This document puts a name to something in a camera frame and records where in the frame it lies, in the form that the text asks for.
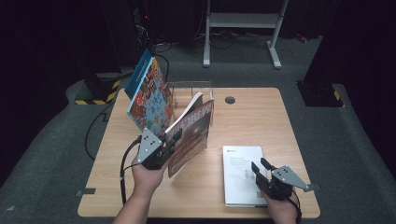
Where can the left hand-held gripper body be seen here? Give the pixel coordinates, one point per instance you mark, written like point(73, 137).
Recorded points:
point(149, 149)

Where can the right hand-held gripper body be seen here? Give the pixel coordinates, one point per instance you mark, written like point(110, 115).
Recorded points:
point(285, 182)

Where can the purple book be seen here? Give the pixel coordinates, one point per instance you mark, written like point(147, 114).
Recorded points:
point(194, 133)

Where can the white book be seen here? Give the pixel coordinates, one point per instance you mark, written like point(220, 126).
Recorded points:
point(239, 177)

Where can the clear acrylic book rack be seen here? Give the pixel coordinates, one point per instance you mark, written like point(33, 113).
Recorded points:
point(205, 90)

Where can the dark blue picture book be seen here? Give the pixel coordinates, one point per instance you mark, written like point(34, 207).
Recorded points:
point(138, 73)

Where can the person's right hand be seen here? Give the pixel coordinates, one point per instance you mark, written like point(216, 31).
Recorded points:
point(283, 210)

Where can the person's left hand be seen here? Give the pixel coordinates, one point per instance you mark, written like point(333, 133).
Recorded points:
point(148, 182)

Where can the black yellow striped base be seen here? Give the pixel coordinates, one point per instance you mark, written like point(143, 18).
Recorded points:
point(320, 96)
point(99, 90)

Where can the black computer cabinet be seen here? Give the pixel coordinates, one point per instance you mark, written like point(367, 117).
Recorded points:
point(127, 31)

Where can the red can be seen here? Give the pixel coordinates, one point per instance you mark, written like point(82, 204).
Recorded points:
point(301, 38)

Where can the white-framed desk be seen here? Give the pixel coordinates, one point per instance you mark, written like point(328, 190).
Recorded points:
point(243, 20)

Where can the small grey tape scrap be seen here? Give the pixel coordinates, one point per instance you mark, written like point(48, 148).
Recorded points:
point(10, 208)

